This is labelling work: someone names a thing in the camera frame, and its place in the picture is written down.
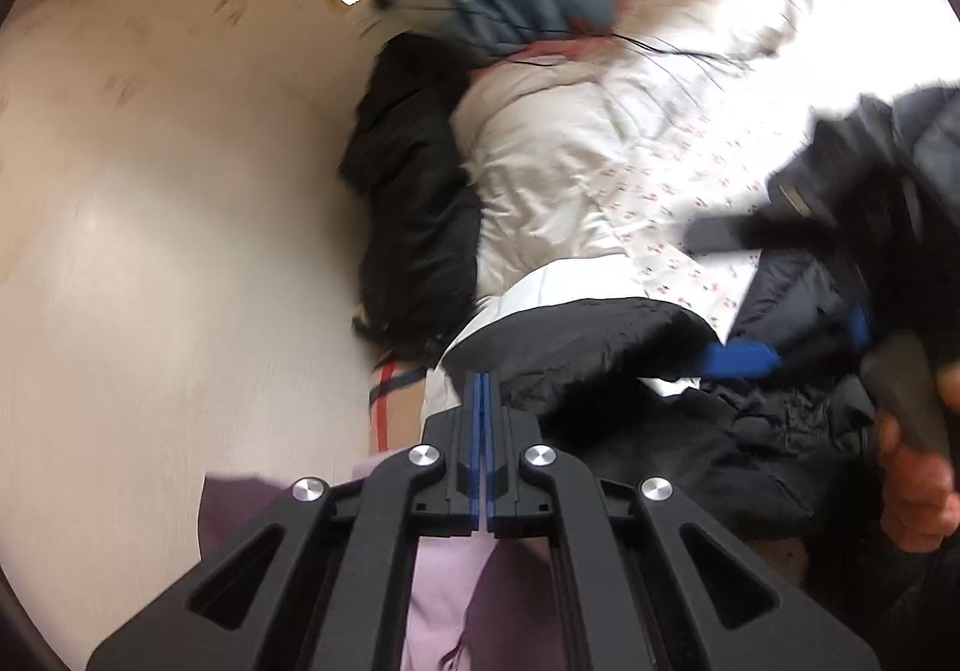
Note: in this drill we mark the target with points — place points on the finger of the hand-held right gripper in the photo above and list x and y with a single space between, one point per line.
724 234
742 360

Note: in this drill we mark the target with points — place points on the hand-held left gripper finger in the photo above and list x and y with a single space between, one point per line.
489 446
472 446

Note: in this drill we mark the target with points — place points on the black down jacket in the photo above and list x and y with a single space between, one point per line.
600 356

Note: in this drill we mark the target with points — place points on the person's right hand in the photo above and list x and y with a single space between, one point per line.
919 491

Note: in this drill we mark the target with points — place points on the cherry print bed sheet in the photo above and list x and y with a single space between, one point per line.
675 191

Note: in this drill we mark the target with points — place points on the red striped cloth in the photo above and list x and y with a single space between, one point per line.
386 408

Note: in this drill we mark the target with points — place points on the purple garment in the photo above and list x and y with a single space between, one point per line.
450 603

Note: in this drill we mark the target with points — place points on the black coat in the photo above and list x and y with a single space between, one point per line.
412 191

